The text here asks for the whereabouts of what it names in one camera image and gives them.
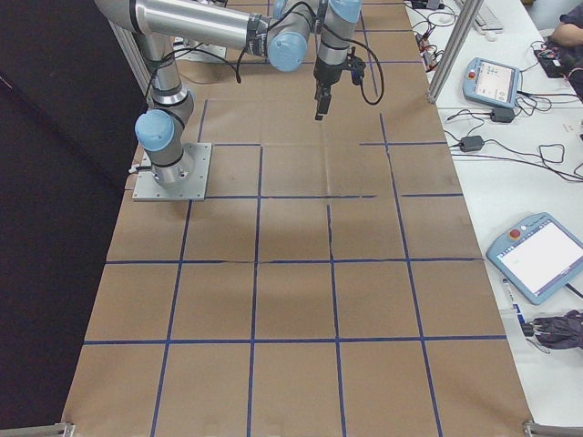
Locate blue teach pendant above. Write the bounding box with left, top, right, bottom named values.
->
left=462, top=56, right=523, bottom=110
left=486, top=211, right=583, bottom=306

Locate white keyboard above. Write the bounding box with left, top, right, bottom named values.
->
left=473, top=0, right=505, bottom=32

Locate black power strip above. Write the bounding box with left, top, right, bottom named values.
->
left=537, top=41, right=576, bottom=79

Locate person in dark clothes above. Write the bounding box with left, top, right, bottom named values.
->
left=548, top=8, right=583, bottom=49

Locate white marker pen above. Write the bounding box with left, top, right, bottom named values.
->
left=502, top=276, right=525, bottom=322

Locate black folded umbrella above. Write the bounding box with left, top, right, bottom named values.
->
left=522, top=309, right=583, bottom=352

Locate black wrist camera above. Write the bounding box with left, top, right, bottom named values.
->
left=346, top=54, right=368, bottom=87

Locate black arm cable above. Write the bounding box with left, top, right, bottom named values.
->
left=157, top=0, right=385, bottom=106

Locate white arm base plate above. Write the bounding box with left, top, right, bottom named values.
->
left=175, top=40, right=229, bottom=61
left=131, top=142, right=213, bottom=202

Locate aluminium post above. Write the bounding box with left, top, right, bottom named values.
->
left=426, top=0, right=485, bottom=105

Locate V-shaped aluminium frame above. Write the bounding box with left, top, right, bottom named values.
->
left=108, top=22, right=154, bottom=99

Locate black adapter cable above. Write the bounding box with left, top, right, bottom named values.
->
left=483, top=138, right=583, bottom=183

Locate black pendant cable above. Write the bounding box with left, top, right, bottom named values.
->
left=514, top=89, right=583, bottom=120

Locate aluminium table frame bar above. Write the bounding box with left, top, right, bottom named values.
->
left=522, top=419, right=583, bottom=437
left=0, top=422, right=77, bottom=437

